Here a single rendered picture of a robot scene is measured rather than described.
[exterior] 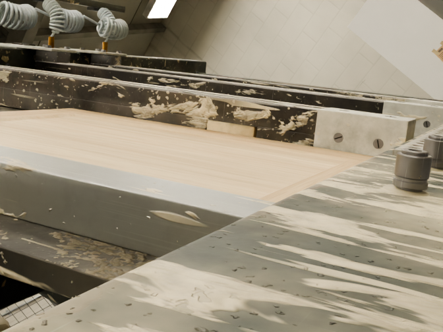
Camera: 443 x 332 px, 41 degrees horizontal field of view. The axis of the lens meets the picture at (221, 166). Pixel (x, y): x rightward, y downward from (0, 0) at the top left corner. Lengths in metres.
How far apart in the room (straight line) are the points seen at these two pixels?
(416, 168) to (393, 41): 4.07
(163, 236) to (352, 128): 0.49
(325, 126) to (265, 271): 0.61
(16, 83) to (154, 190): 0.78
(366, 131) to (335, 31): 5.32
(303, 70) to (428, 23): 2.15
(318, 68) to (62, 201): 5.85
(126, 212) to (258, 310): 0.21
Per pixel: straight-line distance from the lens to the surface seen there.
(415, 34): 4.45
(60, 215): 0.44
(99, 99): 1.03
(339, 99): 1.29
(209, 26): 6.83
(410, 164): 0.44
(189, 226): 0.38
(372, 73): 6.04
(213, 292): 0.22
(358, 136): 0.83
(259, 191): 0.54
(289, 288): 0.23
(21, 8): 1.62
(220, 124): 0.90
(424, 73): 4.45
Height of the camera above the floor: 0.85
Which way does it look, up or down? 15 degrees up
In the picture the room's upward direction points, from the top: 46 degrees counter-clockwise
